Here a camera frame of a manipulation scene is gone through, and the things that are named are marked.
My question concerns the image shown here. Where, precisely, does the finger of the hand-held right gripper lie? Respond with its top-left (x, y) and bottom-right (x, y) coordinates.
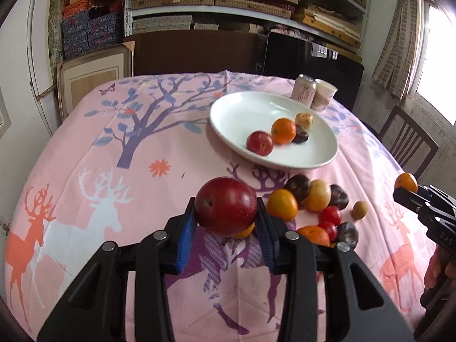
top-left (393, 187), bottom-right (434, 222)
top-left (418, 184), bottom-right (456, 219)

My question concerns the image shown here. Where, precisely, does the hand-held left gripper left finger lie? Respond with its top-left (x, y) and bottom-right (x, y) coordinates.
top-left (37, 197), bottom-right (198, 342)

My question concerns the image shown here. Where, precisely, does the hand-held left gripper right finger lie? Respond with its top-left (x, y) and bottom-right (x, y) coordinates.
top-left (256, 197), bottom-right (416, 342)

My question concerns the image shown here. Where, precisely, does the orange mandarin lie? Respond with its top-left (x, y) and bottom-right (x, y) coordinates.
top-left (271, 118), bottom-right (297, 145)
top-left (395, 173), bottom-right (418, 194)
top-left (296, 226), bottom-right (331, 247)

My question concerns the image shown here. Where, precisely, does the yellow-orange citrus fruit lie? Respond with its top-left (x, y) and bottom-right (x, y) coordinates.
top-left (267, 189), bottom-right (298, 221)
top-left (233, 223), bottom-right (256, 239)

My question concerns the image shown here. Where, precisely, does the large red apple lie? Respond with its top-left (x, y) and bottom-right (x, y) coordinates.
top-left (194, 177), bottom-right (258, 236)

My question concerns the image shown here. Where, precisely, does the small yellow-green fruit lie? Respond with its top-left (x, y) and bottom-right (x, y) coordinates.
top-left (352, 200), bottom-right (369, 219)

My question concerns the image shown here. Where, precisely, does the red cherry tomato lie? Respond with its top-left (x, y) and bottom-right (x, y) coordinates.
top-left (317, 221), bottom-right (338, 243)
top-left (319, 207), bottom-right (343, 226)

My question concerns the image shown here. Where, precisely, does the white oval plate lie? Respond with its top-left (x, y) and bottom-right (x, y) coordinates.
top-left (209, 91), bottom-right (339, 170)

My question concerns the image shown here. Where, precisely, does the person's right hand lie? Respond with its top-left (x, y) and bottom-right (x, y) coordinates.
top-left (423, 251), bottom-right (444, 291)

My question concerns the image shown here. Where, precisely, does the dark wooden chair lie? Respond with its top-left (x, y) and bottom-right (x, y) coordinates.
top-left (378, 105), bottom-right (439, 182)

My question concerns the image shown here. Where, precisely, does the smooth yellow passion fruit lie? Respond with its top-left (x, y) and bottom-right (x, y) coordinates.
top-left (304, 180), bottom-right (332, 211)

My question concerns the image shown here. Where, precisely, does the pink deer print tablecloth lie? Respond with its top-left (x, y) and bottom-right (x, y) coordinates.
top-left (5, 70), bottom-right (442, 342)

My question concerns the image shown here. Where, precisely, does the small dark red plum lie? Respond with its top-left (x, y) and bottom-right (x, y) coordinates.
top-left (247, 131), bottom-right (274, 156)

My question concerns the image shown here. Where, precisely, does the printed paper cup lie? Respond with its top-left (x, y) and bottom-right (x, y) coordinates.
top-left (310, 79), bottom-right (338, 112)

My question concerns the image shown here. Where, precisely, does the bright window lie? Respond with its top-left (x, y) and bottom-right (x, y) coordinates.
top-left (415, 0), bottom-right (456, 125)

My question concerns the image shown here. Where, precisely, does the pink drink can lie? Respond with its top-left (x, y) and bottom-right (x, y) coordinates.
top-left (290, 74), bottom-right (317, 107)

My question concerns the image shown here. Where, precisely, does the beige patterned curtain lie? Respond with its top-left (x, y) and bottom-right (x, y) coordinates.
top-left (372, 0), bottom-right (428, 100)

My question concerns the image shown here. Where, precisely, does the dark brown wooden panel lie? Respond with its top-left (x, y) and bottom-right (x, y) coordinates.
top-left (133, 32), bottom-right (266, 77)

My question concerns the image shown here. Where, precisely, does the black glossy panel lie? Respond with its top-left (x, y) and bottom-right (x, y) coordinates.
top-left (264, 31), bottom-right (365, 112)

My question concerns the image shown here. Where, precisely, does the light wooden framed board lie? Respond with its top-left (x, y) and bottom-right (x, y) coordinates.
top-left (56, 41), bottom-right (135, 122)

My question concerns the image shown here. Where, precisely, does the blue patterned storage box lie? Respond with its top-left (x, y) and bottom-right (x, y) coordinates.
top-left (87, 11), bottom-right (123, 48)
top-left (62, 16), bottom-right (89, 60)

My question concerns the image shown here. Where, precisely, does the grey metal shelf rack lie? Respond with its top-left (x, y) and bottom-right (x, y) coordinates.
top-left (123, 0), bottom-right (371, 61)

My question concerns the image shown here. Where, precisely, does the white door panel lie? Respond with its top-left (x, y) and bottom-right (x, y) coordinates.
top-left (27, 0), bottom-right (63, 136)

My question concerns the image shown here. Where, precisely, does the orange patterned storage box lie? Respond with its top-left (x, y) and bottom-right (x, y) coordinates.
top-left (63, 1), bottom-right (96, 18)

